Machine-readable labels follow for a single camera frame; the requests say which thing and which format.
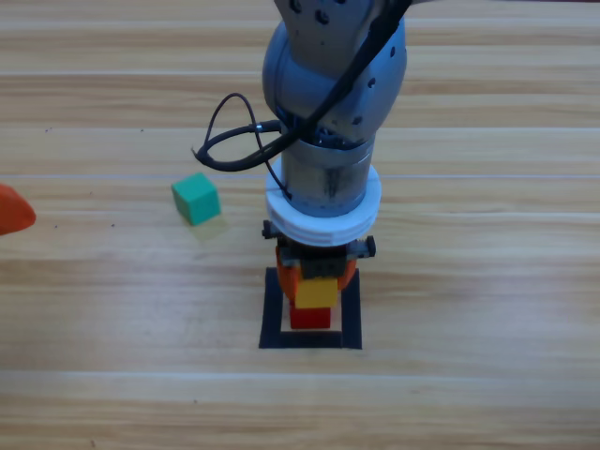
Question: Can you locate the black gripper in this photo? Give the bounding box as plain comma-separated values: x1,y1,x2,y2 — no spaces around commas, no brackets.
261,219,376,308

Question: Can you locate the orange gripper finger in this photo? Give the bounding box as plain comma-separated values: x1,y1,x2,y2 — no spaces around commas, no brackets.
0,182,38,236

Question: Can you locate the yellow cube block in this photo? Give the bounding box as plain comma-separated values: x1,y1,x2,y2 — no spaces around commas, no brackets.
294,278,338,309

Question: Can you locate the red cube block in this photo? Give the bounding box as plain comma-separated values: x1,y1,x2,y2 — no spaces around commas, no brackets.
289,305,333,330

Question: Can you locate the green cube block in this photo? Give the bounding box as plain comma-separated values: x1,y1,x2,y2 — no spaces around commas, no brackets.
171,172,222,227

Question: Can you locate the black tape square outline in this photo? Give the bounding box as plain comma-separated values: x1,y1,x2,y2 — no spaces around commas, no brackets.
258,265,364,351

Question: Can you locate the wrist camera black cable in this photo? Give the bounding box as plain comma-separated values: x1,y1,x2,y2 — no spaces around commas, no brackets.
190,0,413,201

